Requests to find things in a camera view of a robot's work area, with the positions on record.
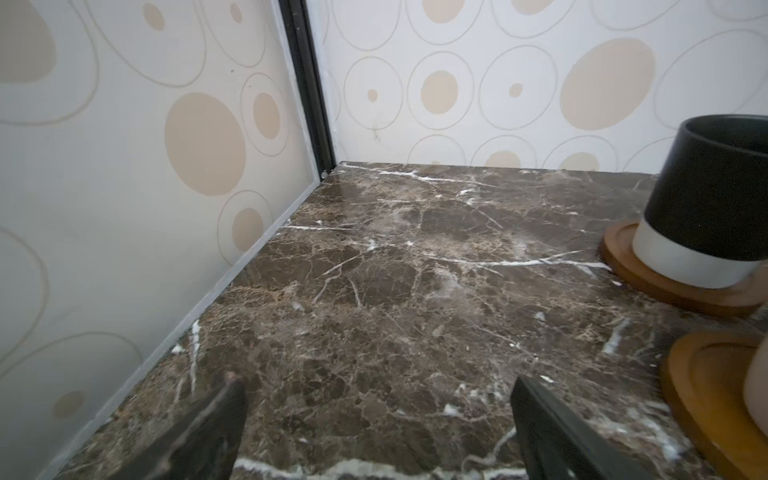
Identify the brown wooden coaster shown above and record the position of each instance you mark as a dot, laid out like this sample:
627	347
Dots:
702	379
740	300

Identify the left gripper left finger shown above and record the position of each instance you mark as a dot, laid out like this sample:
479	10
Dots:
204	444

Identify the black mug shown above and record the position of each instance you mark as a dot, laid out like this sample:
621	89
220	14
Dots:
705	224

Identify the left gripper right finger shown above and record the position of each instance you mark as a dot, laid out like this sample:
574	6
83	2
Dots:
555	443

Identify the white mug pink handle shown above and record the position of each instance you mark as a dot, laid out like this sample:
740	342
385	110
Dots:
755	390

